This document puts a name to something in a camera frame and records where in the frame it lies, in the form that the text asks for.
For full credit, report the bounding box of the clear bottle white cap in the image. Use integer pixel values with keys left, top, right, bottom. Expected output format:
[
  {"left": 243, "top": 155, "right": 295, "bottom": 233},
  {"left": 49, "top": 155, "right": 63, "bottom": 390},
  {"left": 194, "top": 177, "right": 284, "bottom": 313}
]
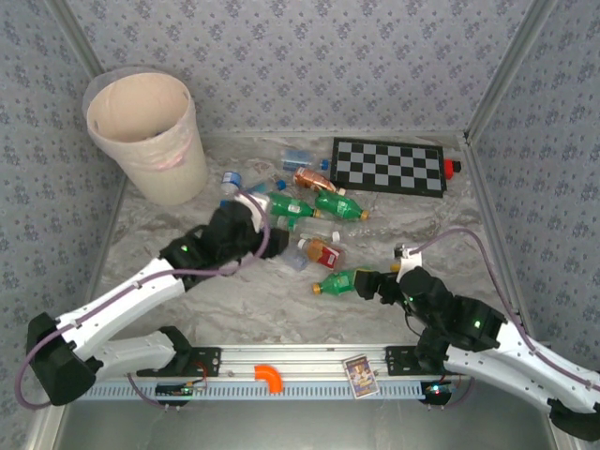
[{"left": 280, "top": 247, "right": 310, "bottom": 274}]

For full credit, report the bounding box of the green plastic bottle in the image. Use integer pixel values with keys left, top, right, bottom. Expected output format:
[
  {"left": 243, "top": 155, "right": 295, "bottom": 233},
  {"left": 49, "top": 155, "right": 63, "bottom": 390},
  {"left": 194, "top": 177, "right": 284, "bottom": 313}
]
[
  {"left": 265, "top": 190, "right": 323, "bottom": 221},
  {"left": 313, "top": 189, "right": 371, "bottom": 221},
  {"left": 312, "top": 269, "right": 371, "bottom": 297}
]

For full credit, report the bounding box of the clear bottle green label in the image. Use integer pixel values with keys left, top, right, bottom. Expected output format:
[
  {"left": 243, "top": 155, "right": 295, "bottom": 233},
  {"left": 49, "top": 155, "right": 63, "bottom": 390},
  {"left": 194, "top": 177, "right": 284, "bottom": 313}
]
[{"left": 276, "top": 216, "right": 332, "bottom": 243}]

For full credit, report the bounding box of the orange drink bottle red label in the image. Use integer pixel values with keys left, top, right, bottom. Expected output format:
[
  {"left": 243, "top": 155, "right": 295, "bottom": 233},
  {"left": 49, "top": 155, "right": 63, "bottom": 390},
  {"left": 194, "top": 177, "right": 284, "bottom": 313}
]
[{"left": 297, "top": 237, "right": 347, "bottom": 272}]

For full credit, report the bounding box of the clear unlabelled plastic bottle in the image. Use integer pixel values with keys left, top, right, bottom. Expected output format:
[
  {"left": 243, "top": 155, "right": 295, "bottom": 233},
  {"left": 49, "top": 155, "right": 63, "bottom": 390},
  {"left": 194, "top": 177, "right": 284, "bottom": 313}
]
[{"left": 330, "top": 225, "right": 382, "bottom": 243}]

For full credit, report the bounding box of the small blue label water bottle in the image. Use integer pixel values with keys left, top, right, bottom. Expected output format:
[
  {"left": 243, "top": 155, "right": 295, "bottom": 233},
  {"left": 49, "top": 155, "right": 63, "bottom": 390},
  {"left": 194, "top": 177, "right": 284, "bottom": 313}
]
[{"left": 219, "top": 171, "right": 243, "bottom": 197}]

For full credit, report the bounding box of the clear bottle blue label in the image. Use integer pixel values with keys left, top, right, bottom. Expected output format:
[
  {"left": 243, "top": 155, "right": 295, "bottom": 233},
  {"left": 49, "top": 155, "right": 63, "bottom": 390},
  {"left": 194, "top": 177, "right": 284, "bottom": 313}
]
[{"left": 243, "top": 179, "right": 288, "bottom": 197}]

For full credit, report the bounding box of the brown coffee drink bottle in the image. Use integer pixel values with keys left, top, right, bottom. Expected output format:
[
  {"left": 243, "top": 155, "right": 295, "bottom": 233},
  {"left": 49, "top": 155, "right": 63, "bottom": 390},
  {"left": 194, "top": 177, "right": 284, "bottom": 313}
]
[{"left": 293, "top": 167, "right": 347, "bottom": 197}]

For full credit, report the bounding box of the orange elbow piece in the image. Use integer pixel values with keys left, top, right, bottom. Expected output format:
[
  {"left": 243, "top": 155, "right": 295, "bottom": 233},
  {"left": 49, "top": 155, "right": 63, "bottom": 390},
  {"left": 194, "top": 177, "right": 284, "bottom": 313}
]
[{"left": 253, "top": 364, "right": 285, "bottom": 395}]

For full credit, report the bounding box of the beige plastic waste bin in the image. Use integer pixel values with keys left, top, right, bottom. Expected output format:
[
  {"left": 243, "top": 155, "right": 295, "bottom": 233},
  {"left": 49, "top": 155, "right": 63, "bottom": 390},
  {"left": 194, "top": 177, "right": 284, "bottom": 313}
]
[{"left": 82, "top": 65, "right": 210, "bottom": 206}]

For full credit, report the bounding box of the clear soda water bottle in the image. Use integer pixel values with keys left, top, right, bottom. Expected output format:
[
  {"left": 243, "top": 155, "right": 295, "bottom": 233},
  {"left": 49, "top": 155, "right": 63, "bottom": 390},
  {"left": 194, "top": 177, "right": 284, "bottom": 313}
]
[{"left": 279, "top": 147, "right": 331, "bottom": 173}]

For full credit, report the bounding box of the small circuit board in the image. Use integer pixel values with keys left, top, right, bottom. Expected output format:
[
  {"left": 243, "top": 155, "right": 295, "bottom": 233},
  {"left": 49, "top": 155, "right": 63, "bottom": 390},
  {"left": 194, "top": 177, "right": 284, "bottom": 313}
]
[
  {"left": 424, "top": 382, "right": 458, "bottom": 398},
  {"left": 155, "top": 382, "right": 208, "bottom": 398}
]

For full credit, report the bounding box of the printed picture card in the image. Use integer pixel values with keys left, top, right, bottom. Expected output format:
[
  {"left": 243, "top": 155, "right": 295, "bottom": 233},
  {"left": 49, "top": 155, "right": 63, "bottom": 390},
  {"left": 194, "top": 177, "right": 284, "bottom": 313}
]
[{"left": 341, "top": 354, "right": 380, "bottom": 400}]

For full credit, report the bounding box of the black grey checkerboard panel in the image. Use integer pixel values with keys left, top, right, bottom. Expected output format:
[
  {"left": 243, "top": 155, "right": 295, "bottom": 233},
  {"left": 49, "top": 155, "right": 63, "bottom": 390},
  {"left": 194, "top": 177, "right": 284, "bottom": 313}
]
[{"left": 327, "top": 136, "right": 445, "bottom": 199}]

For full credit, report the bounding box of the grey metal panel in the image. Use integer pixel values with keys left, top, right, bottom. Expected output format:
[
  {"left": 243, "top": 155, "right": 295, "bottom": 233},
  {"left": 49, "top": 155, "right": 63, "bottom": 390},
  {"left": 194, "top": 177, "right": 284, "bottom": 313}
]
[{"left": 60, "top": 397, "right": 552, "bottom": 450}]

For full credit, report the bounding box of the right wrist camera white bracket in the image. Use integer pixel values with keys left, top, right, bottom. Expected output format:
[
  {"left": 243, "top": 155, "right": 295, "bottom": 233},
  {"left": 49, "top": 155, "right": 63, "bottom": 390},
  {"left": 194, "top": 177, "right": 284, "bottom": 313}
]
[{"left": 392, "top": 243, "right": 426, "bottom": 282}]

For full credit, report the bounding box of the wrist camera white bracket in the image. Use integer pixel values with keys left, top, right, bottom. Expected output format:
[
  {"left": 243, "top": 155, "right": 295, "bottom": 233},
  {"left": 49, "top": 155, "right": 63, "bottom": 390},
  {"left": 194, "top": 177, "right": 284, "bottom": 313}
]
[
  {"left": 232, "top": 190, "right": 272, "bottom": 232},
  {"left": 392, "top": 243, "right": 426, "bottom": 282}
]

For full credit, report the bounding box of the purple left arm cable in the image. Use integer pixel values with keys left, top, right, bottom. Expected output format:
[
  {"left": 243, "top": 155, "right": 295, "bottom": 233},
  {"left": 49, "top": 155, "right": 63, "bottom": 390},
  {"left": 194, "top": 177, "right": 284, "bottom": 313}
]
[{"left": 16, "top": 190, "right": 272, "bottom": 412}]

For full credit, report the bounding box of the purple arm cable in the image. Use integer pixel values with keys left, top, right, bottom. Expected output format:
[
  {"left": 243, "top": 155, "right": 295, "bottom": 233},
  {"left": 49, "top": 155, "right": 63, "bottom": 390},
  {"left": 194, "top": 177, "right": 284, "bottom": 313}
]
[
  {"left": 16, "top": 190, "right": 272, "bottom": 412},
  {"left": 414, "top": 228, "right": 600, "bottom": 410}
]

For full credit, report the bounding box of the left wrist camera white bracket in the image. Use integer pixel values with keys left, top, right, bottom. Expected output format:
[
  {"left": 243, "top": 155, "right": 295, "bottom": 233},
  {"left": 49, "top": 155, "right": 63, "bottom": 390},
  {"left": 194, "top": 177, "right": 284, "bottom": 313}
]
[{"left": 232, "top": 190, "right": 272, "bottom": 232}]

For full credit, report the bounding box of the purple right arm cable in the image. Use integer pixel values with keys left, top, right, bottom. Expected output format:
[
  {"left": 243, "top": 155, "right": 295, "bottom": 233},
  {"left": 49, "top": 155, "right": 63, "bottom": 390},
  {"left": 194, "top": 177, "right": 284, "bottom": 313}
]
[{"left": 414, "top": 228, "right": 600, "bottom": 410}]

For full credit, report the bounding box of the aluminium mounting rail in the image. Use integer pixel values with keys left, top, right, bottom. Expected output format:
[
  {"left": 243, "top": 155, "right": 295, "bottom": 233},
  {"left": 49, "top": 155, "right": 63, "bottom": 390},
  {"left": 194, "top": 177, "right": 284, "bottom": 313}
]
[{"left": 50, "top": 343, "right": 562, "bottom": 382}]

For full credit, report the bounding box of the aluminium table edge rail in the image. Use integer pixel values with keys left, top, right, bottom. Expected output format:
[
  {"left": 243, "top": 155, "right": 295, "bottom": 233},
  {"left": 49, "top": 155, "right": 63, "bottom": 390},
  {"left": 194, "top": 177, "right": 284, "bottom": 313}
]
[{"left": 461, "top": 135, "right": 538, "bottom": 341}]

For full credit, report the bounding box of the grey slotted cable duct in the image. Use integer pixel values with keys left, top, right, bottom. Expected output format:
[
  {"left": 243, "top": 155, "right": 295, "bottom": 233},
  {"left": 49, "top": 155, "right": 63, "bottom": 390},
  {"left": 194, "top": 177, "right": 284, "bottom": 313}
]
[{"left": 67, "top": 379, "right": 470, "bottom": 401}]

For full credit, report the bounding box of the aluminium frame post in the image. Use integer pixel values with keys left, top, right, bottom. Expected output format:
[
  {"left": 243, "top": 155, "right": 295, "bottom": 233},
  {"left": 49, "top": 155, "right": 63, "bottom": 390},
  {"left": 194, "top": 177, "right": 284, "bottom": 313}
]
[
  {"left": 463, "top": 0, "right": 562, "bottom": 144},
  {"left": 44, "top": 0, "right": 107, "bottom": 79}
]

